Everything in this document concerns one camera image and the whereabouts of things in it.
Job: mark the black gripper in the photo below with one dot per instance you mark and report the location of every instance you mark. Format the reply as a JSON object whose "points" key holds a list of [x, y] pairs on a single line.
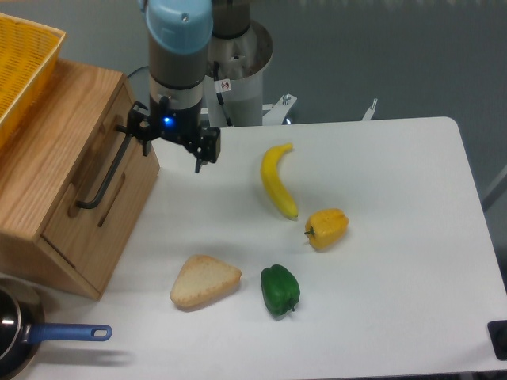
{"points": [[180, 126]]}

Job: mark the wooden top drawer black handle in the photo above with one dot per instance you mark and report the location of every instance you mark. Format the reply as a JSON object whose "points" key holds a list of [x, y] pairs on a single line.
{"points": [[95, 197]]}

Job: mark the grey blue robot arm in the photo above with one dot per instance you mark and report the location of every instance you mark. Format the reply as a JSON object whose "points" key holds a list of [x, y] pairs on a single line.
{"points": [[179, 33]]}

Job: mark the wooden drawer cabinet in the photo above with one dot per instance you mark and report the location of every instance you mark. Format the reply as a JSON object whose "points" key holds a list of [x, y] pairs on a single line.
{"points": [[38, 165]]}

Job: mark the yellow banana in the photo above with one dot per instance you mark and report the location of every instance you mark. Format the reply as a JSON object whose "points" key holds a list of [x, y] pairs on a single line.
{"points": [[273, 185]]}

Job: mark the triangular bread slice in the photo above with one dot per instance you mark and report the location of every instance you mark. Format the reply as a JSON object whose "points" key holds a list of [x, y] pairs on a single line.
{"points": [[203, 279]]}

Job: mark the yellow plastic basket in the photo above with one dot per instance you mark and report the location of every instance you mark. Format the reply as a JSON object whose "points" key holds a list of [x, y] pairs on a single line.
{"points": [[29, 52]]}

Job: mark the yellow bell pepper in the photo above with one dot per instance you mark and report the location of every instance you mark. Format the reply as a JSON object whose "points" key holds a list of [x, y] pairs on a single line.
{"points": [[326, 227]]}

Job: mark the green bell pepper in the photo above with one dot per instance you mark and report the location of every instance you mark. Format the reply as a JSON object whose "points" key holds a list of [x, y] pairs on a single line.
{"points": [[280, 290]]}

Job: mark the black device at table edge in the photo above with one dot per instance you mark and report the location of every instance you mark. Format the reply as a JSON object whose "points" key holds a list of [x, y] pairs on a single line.
{"points": [[497, 331]]}

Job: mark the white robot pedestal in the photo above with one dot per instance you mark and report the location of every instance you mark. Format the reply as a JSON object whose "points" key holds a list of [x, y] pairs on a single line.
{"points": [[233, 87]]}

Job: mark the white table frame bracket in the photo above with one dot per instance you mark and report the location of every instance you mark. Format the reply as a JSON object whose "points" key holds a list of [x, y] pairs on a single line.
{"points": [[278, 113]]}

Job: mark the black pan blue handle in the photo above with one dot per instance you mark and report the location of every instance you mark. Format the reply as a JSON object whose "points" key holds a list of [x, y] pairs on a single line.
{"points": [[23, 327]]}

